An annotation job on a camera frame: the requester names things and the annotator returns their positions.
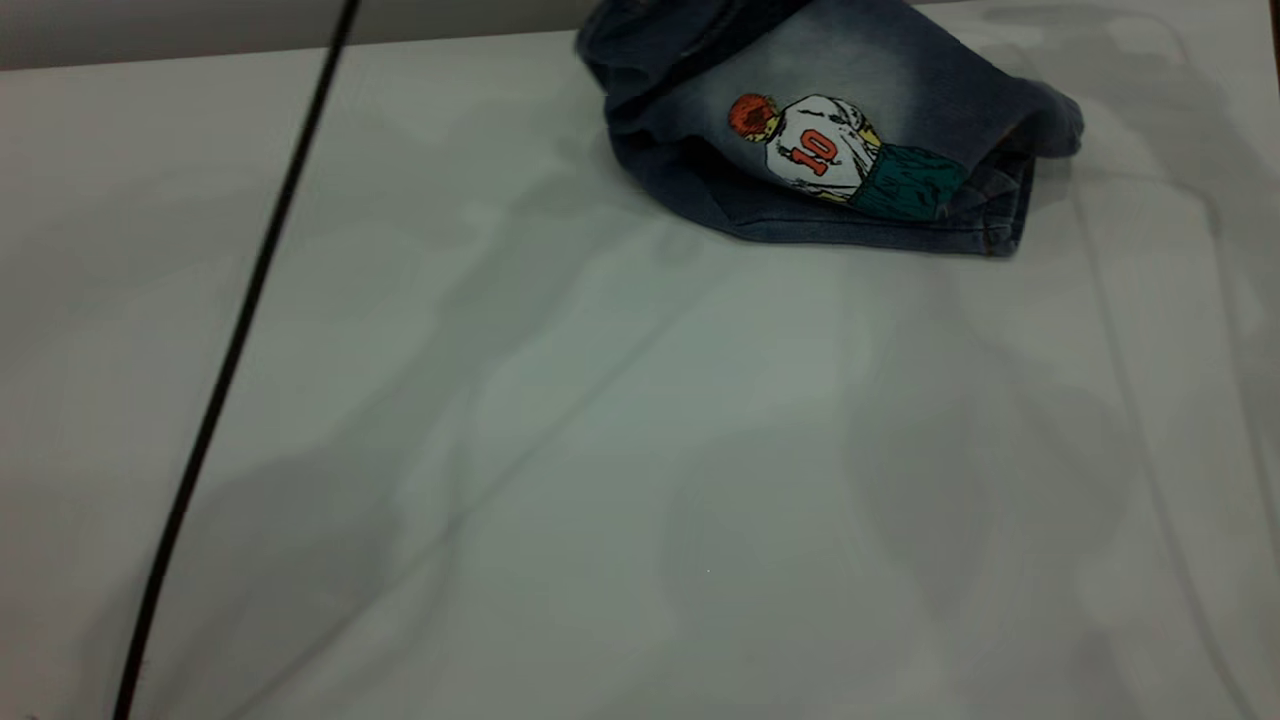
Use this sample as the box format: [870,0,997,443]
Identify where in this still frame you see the blue denim shorts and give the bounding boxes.
[575,0,1086,258]

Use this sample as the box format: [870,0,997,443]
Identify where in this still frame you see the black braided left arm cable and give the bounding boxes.
[112,0,363,720]

